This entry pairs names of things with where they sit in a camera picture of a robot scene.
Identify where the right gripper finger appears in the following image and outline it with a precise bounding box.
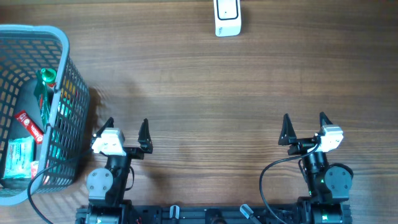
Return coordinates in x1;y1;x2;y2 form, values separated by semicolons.
319;111;333;127
278;113;297;146

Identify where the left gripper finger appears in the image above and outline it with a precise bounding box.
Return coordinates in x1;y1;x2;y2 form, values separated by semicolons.
137;118;153;154
93;117;114;138

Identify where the red Nescafe stick sachet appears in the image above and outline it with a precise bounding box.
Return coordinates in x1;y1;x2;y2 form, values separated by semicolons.
14;110;44;144

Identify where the green 3M gloves packet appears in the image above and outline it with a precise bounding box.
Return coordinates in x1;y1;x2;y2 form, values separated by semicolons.
34;70;51;126

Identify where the yellow bottle green cap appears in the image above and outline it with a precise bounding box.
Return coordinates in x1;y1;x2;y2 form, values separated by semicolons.
41;68;57;88

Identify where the red white small box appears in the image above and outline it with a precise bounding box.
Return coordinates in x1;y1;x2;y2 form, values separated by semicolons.
30;161;39;179

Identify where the teal wet wipes pack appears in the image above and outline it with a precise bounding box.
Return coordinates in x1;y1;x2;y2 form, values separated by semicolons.
3;136;35;179

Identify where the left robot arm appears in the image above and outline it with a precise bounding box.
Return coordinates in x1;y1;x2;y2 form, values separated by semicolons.
75;118;153;224

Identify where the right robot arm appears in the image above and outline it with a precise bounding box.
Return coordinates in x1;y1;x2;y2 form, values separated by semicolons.
278;112;354;224

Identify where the white barcode scanner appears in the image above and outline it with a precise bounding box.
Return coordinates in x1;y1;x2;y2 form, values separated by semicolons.
213;0;242;37

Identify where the grey plastic mesh basket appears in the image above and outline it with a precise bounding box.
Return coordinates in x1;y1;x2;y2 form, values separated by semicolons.
1;24;90;206

